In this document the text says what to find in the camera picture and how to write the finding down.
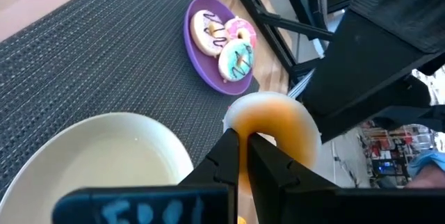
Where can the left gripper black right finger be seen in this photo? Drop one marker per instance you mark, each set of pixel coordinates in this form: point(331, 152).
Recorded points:
point(274, 182)

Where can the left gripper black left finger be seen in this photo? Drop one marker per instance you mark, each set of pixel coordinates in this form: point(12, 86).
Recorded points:
point(222, 165)

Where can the small orange donut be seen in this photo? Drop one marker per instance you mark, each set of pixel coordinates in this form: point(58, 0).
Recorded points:
point(278, 119)

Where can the large green donut dark drizzle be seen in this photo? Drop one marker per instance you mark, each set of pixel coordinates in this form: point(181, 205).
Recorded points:
point(229, 64)

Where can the large white donut purple drizzle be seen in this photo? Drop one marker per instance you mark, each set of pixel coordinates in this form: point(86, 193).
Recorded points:
point(201, 36)

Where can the large pink donut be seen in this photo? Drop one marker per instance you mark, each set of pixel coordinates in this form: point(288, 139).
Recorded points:
point(248, 29)

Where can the purple round plate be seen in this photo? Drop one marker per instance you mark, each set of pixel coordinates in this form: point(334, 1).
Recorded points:
point(205, 67)

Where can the cluttered red storage rack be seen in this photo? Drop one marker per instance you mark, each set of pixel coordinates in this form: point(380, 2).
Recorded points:
point(389, 154)

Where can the cream round plate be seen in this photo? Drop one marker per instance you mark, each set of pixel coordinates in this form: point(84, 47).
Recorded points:
point(87, 161)

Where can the dark grey woven placemat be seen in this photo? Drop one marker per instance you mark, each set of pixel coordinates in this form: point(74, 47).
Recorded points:
point(104, 60)

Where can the black aluminium table frame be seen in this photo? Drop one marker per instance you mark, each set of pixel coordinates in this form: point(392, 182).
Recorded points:
point(278, 20)

